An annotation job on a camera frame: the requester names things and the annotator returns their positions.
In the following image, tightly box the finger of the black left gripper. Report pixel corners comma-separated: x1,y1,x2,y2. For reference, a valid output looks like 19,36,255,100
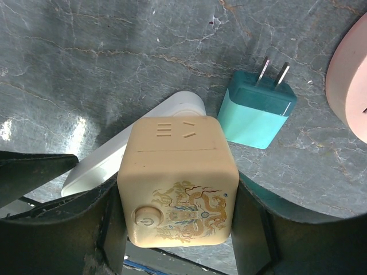
1,151,79,207

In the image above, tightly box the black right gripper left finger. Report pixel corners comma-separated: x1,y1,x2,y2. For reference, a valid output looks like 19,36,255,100
1,180,127,274

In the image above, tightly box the white triangular power strip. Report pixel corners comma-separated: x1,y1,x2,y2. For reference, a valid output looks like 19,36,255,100
61,91,207,198

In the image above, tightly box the beige cube socket adapter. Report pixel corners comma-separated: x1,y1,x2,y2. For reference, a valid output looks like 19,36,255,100
117,116,239,248

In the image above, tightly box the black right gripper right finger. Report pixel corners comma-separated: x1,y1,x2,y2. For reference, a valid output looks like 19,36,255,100
232,174,366,274

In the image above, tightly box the pink round power strip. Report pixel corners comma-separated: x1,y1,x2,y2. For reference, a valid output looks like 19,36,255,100
325,14,366,143

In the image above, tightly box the teal charger adapter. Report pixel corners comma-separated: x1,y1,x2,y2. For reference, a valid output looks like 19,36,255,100
217,57,297,149

